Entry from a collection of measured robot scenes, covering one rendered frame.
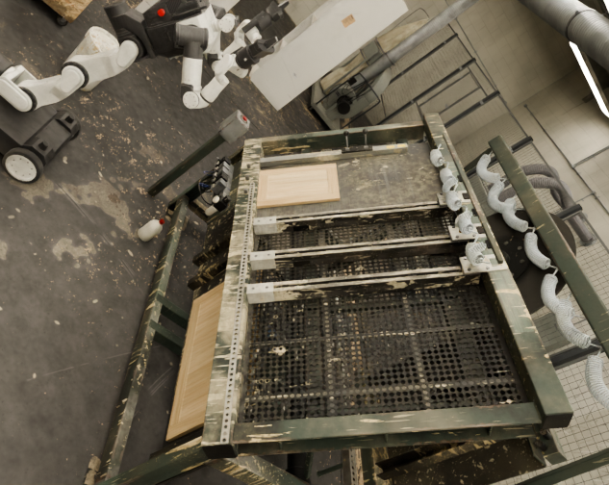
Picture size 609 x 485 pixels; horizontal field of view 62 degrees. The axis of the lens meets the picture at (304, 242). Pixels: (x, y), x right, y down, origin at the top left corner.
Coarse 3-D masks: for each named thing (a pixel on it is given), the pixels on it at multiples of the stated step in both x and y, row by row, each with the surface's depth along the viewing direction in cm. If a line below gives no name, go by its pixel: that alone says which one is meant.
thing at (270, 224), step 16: (368, 208) 274; (384, 208) 273; (400, 208) 273; (416, 208) 269; (432, 208) 268; (448, 208) 268; (256, 224) 274; (272, 224) 274; (288, 224) 274; (304, 224) 274; (320, 224) 274; (336, 224) 275; (352, 224) 275
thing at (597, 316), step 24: (504, 144) 340; (504, 168) 327; (528, 192) 302; (528, 216) 293; (552, 240) 271; (576, 264) 253; (576, 288) 246; (600, 312) 231; (600, 336) 225; (312, 456) 224; (600, 456) 203; (528, 480) 221; (552, 480) 214
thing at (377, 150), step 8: (392, 144) 325; (320, 152) 328; (328, 152) 327; (336, 152) 326; (360, 152) 323; (368, 152) 324; (376, 152) 324; (384, 152) 324; (392, 152) 324; (400, 152) 324; (264, 160) 328; (272, 160) 327; (280, 160) 326; (288, 160) 326; (296, 160) 327; (304, 160) 327; (312, 160) 327; (320, 160) 327; (328, 160) 327
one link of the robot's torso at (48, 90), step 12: (72, 72) 259; (24, 84) 272; (36, 84) 271; (48, 84) 269; (60, 84) 264; (72, 84) 263; (36, 96) 273; (48, 96) 273; (60, 96) 271; (36, 108) 277
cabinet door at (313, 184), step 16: (272, 176) 317; (288, 176) 316; (304, 176) 314; (320, 176) 312; (336, 176) 309; (272, 192) 304; (288, 192) 302; (304, 192) 301; (320, 192) 299; (336, 192) 297
